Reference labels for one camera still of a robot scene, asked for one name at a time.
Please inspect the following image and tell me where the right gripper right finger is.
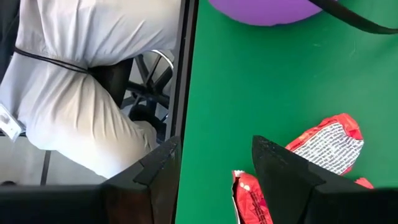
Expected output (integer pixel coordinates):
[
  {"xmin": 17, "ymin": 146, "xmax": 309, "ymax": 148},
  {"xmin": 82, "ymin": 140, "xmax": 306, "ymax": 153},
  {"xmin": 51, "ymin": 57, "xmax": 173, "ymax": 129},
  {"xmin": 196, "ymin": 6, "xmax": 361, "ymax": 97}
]
[{"xmin": 252, "ymin": 135, "xmax": 371, "ymax": 224}]

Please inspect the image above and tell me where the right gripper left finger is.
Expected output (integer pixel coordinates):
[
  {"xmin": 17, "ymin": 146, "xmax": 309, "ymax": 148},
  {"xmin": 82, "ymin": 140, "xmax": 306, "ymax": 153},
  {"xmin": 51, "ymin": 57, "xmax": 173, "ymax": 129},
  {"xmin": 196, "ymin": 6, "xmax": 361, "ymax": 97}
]
[{"xmin": 104, "ymin": 136, "xmax": 182, "ymax": 224}]

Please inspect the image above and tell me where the red candy bar wrapper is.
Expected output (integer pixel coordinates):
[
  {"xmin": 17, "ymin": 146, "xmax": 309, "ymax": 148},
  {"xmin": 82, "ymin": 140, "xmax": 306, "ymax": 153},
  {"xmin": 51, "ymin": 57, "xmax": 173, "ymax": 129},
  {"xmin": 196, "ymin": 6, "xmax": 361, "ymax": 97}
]
[
  {"xmin": 231, "ymin": 169, "xmax": 274, "ymax": 224},
  {"xmin": 285, "ymin": 113, "xmax": 364, "ymax": 177}
]

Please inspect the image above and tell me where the purple pumpkin bucket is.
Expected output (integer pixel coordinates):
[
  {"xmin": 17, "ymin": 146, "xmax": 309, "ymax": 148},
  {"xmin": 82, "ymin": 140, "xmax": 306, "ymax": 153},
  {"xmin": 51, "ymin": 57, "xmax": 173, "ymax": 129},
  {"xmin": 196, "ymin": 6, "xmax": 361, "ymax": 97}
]
[{"xmin": 207, "ymin": 0, "xmax": 398, "ymax": 35}]

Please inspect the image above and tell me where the black office chair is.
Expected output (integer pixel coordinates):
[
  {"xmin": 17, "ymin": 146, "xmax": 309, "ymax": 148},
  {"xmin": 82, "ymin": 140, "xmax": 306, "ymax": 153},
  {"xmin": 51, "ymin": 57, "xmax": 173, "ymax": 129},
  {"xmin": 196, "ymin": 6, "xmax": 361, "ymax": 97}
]
[{"xmin": 88, "ymin": 49, "xmax": 175, "ymax": 138}]

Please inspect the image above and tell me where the person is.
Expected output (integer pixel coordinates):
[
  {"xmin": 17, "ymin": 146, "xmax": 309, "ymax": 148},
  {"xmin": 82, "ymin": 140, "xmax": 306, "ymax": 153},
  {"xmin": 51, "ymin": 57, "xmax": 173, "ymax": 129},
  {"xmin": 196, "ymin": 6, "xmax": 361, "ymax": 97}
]
[{"xmin": 0, "ymin": 0, "xmax": 183, "ymax": 180}]

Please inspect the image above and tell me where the green table mat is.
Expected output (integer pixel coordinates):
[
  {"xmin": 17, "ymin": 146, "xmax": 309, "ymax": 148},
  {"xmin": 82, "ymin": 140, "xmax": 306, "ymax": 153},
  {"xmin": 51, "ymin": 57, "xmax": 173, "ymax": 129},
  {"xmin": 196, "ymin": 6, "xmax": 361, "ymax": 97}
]
[{"xmin": 174, "ymin": 0, "xmax": 398, "ymax": 224}]

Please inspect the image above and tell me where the white badge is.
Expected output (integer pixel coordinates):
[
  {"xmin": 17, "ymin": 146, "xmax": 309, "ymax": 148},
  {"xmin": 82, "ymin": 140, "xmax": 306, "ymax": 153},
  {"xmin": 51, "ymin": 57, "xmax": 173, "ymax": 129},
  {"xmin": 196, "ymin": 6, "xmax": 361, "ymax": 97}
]
[{"xmin": 0, "ymin": 103, "xmax": 25, "ymax": 143}]

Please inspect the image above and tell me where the black aluminium table frame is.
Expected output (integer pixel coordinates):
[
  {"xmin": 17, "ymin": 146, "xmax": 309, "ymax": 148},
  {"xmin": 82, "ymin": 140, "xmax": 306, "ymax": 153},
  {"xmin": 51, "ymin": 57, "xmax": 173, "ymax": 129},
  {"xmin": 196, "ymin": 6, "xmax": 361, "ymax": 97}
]
[{"xmin": 164, "ymin": 0, "xmax": 200, "ymax": 147}]

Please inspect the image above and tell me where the thin black cord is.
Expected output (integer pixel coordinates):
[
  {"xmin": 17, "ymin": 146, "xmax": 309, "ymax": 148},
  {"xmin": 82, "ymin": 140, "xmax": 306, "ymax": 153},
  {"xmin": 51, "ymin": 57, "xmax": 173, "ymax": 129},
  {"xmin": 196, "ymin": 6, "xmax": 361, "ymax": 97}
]
[{"xmin": 14, "ymin": 46, "xmax": 91, "ymax": 75}]

